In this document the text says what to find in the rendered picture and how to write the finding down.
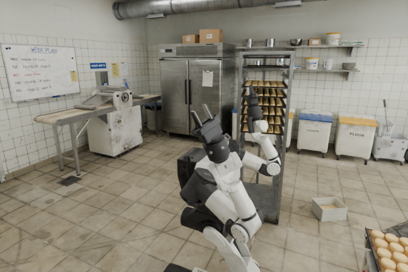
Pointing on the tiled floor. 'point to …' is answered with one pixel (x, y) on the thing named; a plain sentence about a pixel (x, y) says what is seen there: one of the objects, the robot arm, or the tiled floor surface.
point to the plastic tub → (329, 209)
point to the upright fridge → (196, 84)
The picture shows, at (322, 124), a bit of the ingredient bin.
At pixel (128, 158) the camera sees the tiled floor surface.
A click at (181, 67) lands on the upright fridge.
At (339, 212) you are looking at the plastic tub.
